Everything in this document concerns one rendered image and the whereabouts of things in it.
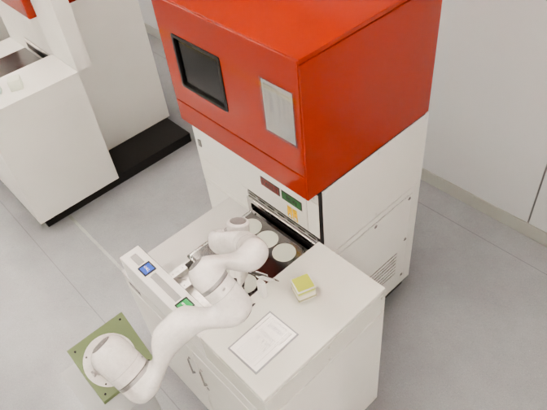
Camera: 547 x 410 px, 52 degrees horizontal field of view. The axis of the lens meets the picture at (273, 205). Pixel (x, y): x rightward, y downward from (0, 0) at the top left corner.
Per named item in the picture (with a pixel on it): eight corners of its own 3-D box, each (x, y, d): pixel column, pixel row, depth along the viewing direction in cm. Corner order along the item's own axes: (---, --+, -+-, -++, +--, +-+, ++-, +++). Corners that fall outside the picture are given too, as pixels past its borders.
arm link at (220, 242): (216, 265, 179) (207, 251, 209) (264, 259, 182) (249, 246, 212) (213, 237, 179) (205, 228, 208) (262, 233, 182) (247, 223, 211)
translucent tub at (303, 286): (308, 282, 212) (308, 272, 208) (317, 297, 207) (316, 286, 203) (291, 290, 211) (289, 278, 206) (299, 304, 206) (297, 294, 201)
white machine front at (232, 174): (208, 176, 284) (193, 111, 256) (325, 259, 238) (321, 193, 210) (203, 179, 283) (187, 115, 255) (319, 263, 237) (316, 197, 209)
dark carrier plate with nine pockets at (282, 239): (251, 212, 252) (251, 211, 252) (305, 252, 233) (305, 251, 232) (191, 255, 237) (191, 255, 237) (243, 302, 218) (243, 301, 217)
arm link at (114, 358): (118, 390, 184) (132, 403, 163) (77, 354, 181) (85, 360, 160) (144, 362, 189) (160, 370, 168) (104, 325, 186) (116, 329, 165)
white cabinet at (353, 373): (249, 295, 330) (229, 197, 272) (377, 405, 275) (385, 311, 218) (161, 366, 302) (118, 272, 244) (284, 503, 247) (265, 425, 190)
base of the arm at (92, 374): (102, 398, 199) (111, 407, 183) (72, 355, 197) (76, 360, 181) (146, 363, 208) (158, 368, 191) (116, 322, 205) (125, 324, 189)
